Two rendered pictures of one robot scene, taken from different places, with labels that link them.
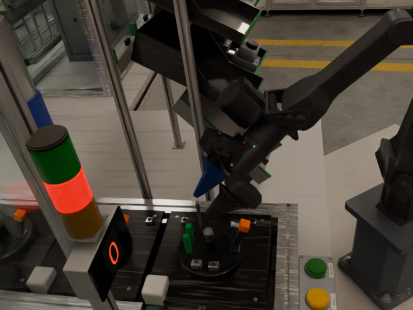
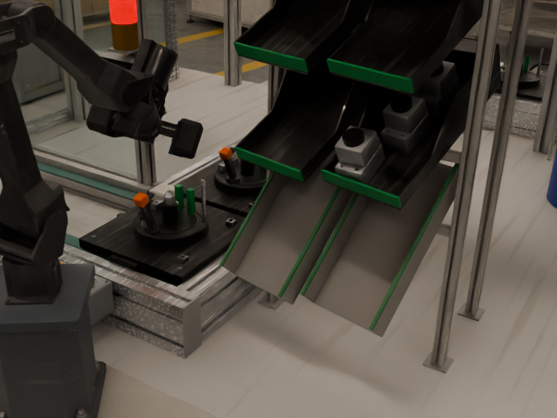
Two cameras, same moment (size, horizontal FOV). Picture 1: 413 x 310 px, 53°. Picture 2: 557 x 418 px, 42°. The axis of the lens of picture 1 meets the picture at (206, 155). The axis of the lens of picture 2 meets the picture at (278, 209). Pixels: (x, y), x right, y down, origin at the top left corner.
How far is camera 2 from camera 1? 1.52 m
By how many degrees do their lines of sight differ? 85
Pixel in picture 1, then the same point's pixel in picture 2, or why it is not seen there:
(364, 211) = (65, 268)
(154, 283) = (163, 188)
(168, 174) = not seen: hidden behind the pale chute
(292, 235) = (139, 286)
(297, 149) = not seen: outside the picture
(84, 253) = (113, 55)
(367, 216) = not seen: hidden behind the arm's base
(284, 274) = (101, 264)
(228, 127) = (311, 216)
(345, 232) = (141, 401)
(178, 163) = (417, 301)
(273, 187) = (288, 371)
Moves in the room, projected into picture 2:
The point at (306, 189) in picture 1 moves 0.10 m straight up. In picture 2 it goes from (256, 404) to (257, 352)
